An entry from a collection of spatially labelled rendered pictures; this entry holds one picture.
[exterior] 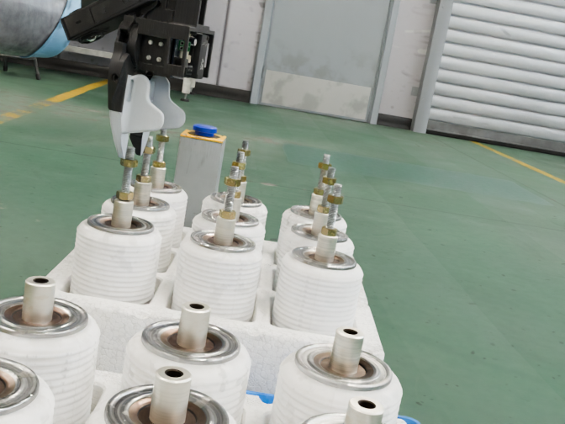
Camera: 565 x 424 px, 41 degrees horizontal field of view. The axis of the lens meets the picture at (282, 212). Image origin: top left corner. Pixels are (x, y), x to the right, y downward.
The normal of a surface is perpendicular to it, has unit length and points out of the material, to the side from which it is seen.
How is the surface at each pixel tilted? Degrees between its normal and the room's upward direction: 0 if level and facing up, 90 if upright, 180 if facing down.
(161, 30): 90
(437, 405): 0
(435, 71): 90
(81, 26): 89
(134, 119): 85
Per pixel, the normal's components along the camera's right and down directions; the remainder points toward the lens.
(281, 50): 0.06, 0.23
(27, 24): 0.66, 0.47
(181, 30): -0.28, 0.16
